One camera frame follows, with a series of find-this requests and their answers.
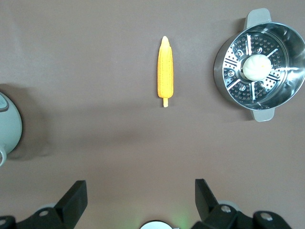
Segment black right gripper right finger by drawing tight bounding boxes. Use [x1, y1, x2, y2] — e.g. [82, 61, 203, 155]
[190, 178, 294, 229]

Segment white steamed bun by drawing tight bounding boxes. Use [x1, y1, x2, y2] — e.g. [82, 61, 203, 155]
[242, 53, 272, 81]

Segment perforated steel steamer plate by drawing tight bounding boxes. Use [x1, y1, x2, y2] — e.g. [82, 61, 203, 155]
[223, 30, 286, 103]

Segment steel cooking pot loop handles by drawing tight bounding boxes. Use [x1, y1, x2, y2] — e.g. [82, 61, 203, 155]
[0, 92, 23, 167]

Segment steel steamer pot grey handles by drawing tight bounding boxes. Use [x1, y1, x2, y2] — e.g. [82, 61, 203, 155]
[213, 8, 305, 123]

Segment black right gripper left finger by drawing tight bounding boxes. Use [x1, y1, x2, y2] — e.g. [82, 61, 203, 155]
[0, 180, 88, 229]

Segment glass pot lid with knob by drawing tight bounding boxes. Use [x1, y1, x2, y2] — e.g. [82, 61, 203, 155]
[0, 92, 10, 113]

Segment yellow toy corn cob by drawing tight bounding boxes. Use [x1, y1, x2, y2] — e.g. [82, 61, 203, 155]
[156, 35, 174, 108]

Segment brown table cover mat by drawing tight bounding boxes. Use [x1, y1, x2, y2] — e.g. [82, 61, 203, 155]
[0, 0, 305, 229]

